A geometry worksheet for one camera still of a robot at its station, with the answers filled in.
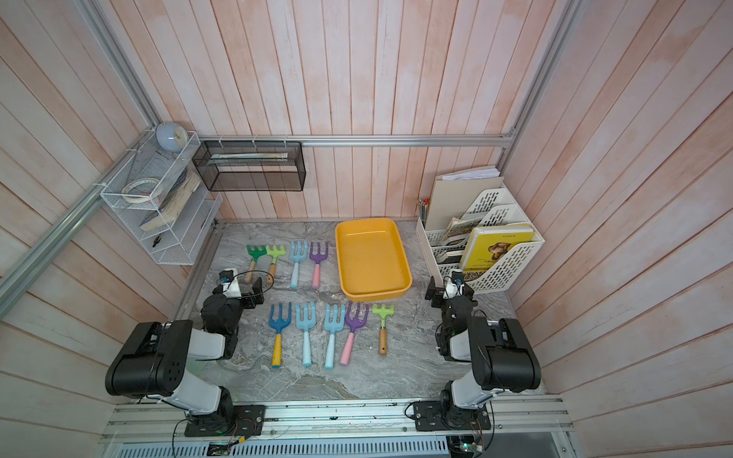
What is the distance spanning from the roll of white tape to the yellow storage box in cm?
59

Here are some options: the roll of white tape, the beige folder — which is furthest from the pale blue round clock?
the beige folder

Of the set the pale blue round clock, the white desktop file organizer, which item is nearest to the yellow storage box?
the white desktop file organizer

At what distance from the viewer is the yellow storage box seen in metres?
0.95

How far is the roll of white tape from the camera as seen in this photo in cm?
72

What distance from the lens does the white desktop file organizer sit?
32.4 inches

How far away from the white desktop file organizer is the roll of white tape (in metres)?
0.85

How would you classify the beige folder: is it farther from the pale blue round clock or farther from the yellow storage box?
the pale blue round clock

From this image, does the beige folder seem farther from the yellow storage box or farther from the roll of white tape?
the roll of white tape

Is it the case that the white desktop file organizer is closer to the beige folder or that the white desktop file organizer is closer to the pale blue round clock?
the beige folder
